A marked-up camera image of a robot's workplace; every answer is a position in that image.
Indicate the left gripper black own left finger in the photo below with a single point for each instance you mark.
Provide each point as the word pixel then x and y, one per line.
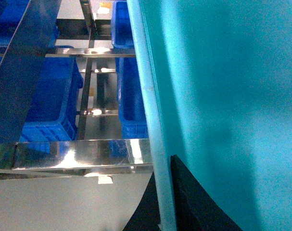
pixel 147 215

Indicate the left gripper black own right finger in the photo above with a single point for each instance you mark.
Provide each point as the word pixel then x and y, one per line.
pixel 195 209

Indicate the teal plastic bin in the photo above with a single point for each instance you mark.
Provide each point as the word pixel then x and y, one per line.
pixel 216 81

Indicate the blue bin lower right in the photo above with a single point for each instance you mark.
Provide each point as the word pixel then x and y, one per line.
pixel 130 102

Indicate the blue bin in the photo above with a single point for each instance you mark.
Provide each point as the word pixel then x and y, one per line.
pixel 121 33
pixel 52 115
pixel 130 102

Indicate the blue bin lower left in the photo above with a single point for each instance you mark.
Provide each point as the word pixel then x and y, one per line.
pixel 52 115

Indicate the blue bin far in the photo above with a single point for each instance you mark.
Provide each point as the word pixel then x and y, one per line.
pixel 121 33

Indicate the steel shelf frame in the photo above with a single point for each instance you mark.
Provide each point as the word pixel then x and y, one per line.
pixel 20 66

